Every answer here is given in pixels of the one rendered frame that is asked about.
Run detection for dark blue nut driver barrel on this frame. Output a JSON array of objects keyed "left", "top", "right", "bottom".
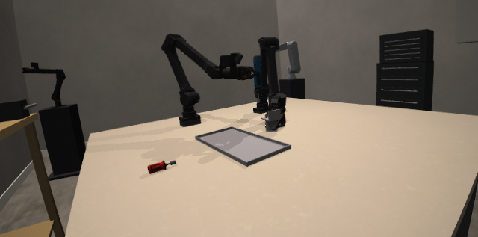
[{"left": 253, "top": 55, "right": 262, "bottom": 103}]

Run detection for red hand nut driver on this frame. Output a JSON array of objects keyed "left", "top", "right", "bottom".
[{"left": 148, "top": 160, "right": 176, "bottom": 174}]

